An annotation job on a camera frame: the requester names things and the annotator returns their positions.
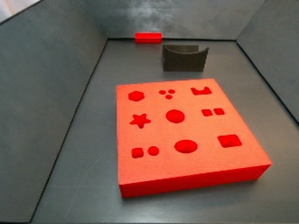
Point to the red star-shaped peg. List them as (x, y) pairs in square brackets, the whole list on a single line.
[(148, 37)]

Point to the dark grey curved fixture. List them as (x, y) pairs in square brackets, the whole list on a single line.
[(183, 58)]

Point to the red shape-hole insertion block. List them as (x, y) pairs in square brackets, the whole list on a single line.
[(182, 138)]

